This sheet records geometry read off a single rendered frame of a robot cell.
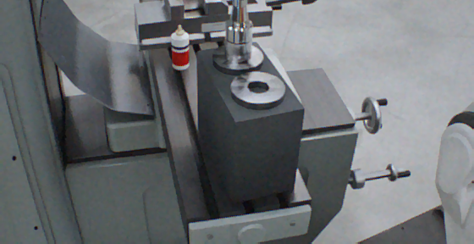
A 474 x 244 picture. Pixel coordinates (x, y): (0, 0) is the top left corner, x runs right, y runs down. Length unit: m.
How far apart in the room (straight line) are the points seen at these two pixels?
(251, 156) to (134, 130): 0.50
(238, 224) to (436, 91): 2.24
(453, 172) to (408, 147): 1.57
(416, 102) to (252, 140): 2.13
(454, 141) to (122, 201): 0.87
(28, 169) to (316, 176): 0.79
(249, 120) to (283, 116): 0.06
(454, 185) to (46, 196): 0.95
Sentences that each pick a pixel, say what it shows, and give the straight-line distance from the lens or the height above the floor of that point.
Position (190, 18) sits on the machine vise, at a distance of 1.40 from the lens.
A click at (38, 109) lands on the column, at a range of 1.27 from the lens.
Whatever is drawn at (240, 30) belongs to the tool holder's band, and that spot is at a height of 1.20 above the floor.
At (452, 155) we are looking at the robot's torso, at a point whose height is 1.00.
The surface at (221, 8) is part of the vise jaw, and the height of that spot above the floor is 1.02.
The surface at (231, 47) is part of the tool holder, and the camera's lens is 0.97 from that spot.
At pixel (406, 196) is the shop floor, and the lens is 2.43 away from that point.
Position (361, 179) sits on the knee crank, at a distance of 1.66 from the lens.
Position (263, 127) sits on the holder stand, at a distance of 0.90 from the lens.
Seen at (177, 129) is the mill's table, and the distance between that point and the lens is 1.15.
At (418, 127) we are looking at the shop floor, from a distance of 2.81.
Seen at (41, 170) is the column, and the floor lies 0.76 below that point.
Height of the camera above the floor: 1.67
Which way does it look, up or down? 38 degrees down
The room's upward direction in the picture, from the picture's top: 2 degrees clockwise
